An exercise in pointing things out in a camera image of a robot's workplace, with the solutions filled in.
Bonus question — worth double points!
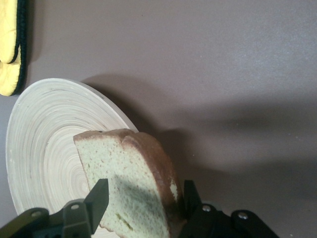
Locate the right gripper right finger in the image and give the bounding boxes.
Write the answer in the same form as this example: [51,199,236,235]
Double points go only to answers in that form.
[178,180,280,238]

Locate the round wooden plate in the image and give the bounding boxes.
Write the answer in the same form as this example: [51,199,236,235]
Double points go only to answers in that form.
[5,78,140,235]

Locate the yellow quilted oven mitt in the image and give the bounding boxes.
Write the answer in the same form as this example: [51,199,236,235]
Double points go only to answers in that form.
[0,46,27,97]
[0,0,27,64]

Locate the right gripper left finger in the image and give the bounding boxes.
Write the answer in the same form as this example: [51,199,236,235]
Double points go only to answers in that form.
[0,178,109,238]

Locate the slice of brown bread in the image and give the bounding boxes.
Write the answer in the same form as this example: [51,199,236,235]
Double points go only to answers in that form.
[73,128,188,238]

